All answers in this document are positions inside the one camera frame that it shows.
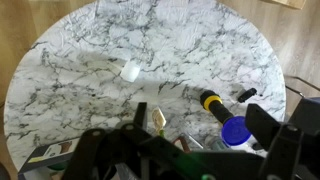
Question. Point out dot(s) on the clear plastic container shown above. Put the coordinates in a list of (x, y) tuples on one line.
[(196, 141)]

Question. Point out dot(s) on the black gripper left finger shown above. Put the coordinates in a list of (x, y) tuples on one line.
[(90, 150)]

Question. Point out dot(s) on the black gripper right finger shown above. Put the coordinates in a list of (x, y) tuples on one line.
[(263, 126)]

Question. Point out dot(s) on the beige small utensil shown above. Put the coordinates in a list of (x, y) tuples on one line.
[(159, 117)]

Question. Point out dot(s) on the black oblong remote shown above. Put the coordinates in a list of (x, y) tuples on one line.
[(246, 95)]

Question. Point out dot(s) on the black and yellow flashlight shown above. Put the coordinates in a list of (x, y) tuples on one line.
[(218, 106)]

